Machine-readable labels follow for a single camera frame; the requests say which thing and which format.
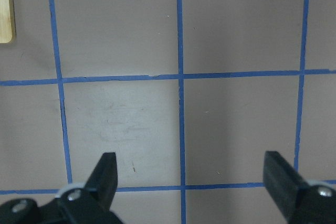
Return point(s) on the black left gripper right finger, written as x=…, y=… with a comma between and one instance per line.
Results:
x=299, y=200

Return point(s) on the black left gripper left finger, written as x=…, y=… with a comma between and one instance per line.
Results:
x=88, y=203

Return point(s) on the wooden rack base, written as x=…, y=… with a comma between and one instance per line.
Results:
x=8, y=30

